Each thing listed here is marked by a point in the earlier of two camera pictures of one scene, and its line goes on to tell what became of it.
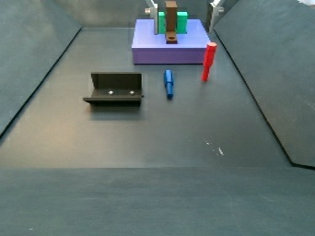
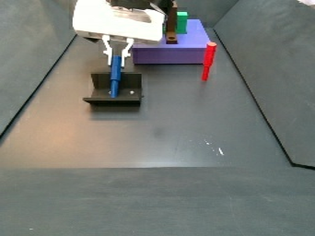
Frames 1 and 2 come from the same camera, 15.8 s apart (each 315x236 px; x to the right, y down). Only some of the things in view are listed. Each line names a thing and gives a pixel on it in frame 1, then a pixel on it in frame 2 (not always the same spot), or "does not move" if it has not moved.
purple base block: [151, 51] does not move
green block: [180, 22] does not move
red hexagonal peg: [208, 60] does not move
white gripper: [152, 11] -> [99, 17]
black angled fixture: [117, 88] does not move
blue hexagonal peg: [168, 83] -> [115, 76]
